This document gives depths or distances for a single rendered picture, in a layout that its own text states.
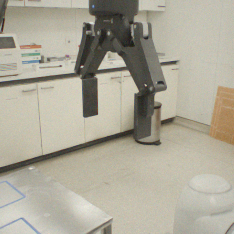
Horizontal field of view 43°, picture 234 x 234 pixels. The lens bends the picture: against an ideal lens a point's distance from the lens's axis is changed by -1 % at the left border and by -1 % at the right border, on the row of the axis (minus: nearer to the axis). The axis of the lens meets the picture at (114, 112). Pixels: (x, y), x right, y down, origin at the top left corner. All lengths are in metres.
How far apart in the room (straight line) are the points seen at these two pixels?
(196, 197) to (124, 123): 2.87
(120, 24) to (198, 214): 0.50
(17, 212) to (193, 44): 3.35
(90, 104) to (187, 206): 0.38
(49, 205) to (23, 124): 1.97
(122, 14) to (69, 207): 0.66
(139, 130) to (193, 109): 3.64
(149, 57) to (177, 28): 3.72
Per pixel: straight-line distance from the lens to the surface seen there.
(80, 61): 0.53
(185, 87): 4.08
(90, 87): 0.53
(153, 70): 0.41
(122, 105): 3.50
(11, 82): 2.81
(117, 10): 0.43
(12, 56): 2.74
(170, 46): 4.19
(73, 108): 3.10
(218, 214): 0.76
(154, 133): 3.42
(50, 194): 1.02
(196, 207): 0.76
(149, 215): 2.31
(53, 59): 3.32
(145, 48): 0.41
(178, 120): 4.26
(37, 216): 0.93
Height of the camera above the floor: 1.35
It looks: 17 degrees down
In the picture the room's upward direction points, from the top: straight up
